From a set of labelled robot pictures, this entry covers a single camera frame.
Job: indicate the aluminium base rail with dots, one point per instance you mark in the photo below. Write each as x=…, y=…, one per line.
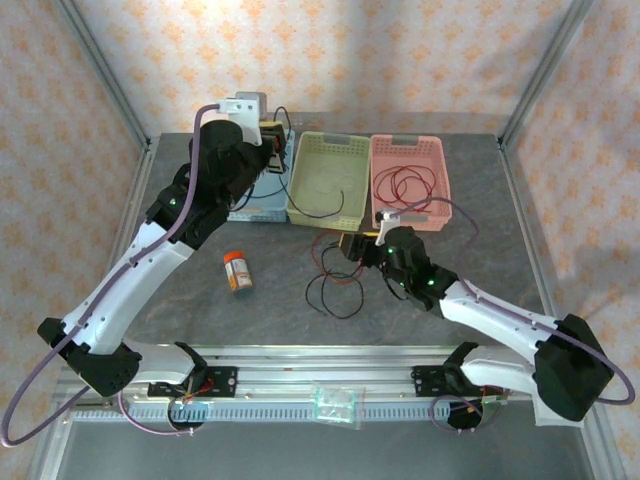
x=300, y=372

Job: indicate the pink plastic basket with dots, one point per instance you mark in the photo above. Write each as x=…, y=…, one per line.
x=435, y=160

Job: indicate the green plastic basket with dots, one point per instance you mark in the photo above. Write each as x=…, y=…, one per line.
x=325, y=150

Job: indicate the blue plastic basket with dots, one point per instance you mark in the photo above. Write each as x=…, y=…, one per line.
x=270, y=200

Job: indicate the aluminium side rail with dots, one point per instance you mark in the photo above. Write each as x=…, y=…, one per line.
x=523, y=200
x=132, y=190

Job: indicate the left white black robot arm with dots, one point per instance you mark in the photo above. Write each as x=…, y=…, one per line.
x=135, y=280

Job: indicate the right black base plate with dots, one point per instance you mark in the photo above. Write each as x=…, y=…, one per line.
x=425, y=382

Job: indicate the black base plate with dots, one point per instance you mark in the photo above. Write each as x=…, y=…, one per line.
x=425, y=382
x=225, y=382

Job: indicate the clear plastic parts bag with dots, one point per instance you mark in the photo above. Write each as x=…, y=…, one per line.
x=337, y=405

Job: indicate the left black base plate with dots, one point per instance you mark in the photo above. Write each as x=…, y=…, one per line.
x=225, y=382

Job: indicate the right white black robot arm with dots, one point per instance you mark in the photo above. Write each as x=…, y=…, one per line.
x=490, y=310

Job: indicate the aluminium frame post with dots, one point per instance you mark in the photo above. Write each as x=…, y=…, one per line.
x=547, y=65
x=102, y=65

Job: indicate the orange pill bottle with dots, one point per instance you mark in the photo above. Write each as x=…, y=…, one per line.
x=238, y=272

